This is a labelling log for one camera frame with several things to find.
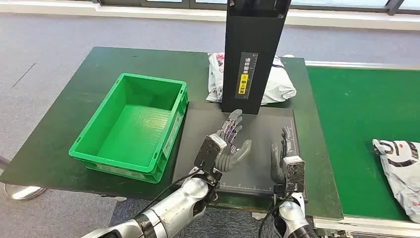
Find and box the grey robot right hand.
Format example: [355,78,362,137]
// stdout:
[270,126,299,169]

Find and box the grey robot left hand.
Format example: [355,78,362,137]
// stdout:
[216,109,253,166]

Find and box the grey poly mailer parcel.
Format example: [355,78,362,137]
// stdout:
[372,139,420,224]
[206,52,297,106]

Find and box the green conveyor belt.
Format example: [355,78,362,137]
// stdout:
[307,65,420,221]

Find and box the green plastic crate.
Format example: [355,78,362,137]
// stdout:
[68,72,189,184]

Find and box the black scanner tower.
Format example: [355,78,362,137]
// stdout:
[221,0,292,115]

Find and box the dark green table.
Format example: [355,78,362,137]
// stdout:
[0,46,344,221]

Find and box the chrome stand base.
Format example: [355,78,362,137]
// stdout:
[0,156,47,201]

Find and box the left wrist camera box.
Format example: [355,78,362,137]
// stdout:
[194,134,228,175]

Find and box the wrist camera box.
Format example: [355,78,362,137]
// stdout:
[194,134,228,175]
[282,156,306,193]

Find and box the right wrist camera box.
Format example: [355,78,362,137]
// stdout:
[282,156,306,193]

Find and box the black scanner base plate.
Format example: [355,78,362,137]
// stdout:
[172,101,308,202]

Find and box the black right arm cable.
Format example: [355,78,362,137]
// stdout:
[258,193,291,238]

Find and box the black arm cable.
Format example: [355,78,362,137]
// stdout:
[138,167,206,216]
[258,193,291,238]

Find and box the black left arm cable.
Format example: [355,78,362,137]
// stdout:
[138,167,206,216]

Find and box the dark window frame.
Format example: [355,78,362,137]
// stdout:
[92,0,420,16]

